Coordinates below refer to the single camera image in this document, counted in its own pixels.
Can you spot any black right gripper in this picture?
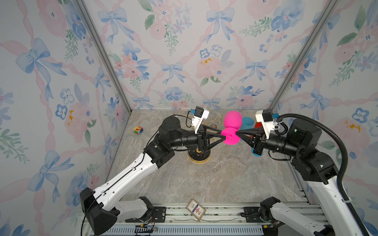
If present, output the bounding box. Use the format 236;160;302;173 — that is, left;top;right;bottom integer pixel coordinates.
237;126;302;159

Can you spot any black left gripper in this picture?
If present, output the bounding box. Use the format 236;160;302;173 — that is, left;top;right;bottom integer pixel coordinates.
169;125;224;152

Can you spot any cyan wine glass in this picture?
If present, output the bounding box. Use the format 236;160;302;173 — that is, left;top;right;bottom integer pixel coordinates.
251;148;261;157

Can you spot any light blue wine glass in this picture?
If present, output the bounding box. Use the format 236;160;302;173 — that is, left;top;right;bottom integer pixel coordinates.
240;117;255;130

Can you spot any magenta wine glass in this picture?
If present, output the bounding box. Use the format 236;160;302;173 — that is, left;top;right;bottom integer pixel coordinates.
221;111;242;145

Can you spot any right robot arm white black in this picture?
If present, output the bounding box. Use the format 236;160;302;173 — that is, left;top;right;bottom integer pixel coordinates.
236;114;370;236

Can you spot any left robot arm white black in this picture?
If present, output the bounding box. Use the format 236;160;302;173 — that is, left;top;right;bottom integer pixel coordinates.
80;116;226;236

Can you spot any rainbow flower plush toy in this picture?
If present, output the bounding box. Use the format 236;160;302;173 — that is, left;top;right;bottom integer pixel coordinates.
133;126;144;134

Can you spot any small framed card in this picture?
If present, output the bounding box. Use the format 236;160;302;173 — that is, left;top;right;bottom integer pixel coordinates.
186;199;206;220

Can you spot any gold wire glass rack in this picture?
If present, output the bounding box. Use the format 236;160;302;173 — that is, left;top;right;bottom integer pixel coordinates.
182;106;225;163

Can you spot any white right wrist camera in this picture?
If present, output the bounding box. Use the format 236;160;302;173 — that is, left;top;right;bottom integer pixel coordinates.
256;109;279;140

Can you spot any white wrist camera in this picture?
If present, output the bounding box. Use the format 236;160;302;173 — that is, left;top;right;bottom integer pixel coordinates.
256;109;279;140
190;106;210;134

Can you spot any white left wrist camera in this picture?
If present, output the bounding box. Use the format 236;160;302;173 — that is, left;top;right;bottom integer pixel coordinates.
190;106;210;134

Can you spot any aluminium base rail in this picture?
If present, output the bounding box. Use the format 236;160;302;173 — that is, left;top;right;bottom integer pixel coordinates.
77;202;328;236

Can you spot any aluminium corner post right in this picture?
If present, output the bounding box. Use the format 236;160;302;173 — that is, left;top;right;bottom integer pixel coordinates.
268;0;339;109

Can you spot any aluminium corner post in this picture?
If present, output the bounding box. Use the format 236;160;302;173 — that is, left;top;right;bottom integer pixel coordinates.
73;0;132;115
268;0;339;109

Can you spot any aluminium corner post left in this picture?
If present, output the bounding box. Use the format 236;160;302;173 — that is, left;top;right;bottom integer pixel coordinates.
73;0;132;115

